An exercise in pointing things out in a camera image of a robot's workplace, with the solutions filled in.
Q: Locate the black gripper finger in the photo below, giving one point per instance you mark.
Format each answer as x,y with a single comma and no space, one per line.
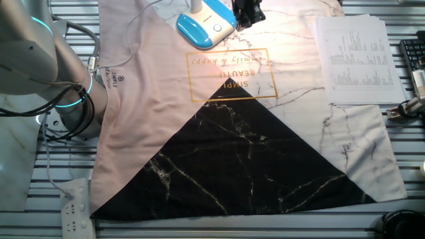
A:
239,22
248,22

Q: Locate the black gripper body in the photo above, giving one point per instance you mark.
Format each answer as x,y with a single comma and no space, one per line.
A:
249,8

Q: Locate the blue white desk lamp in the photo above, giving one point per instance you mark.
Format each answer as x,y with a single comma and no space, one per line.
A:
194,31

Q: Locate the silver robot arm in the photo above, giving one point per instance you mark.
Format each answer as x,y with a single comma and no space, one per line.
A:
26,59

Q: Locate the printed table paper stack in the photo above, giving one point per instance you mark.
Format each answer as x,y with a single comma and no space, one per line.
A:
358,59

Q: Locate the marble pink black tablecloth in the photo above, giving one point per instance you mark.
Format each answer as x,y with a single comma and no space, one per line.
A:
232,149

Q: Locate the black keyboard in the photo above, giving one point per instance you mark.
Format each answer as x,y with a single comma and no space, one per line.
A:
413,53

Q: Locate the white power strip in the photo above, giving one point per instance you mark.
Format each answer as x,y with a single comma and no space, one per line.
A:
78,215

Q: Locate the black round base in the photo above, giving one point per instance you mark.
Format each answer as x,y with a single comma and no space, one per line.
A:
403,227

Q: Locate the silver depth camera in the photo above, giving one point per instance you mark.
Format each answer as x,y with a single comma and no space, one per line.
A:
419,83

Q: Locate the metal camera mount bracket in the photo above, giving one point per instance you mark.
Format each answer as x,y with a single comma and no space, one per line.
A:
411,108

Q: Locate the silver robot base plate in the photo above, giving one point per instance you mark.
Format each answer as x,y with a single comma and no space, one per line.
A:
54,124

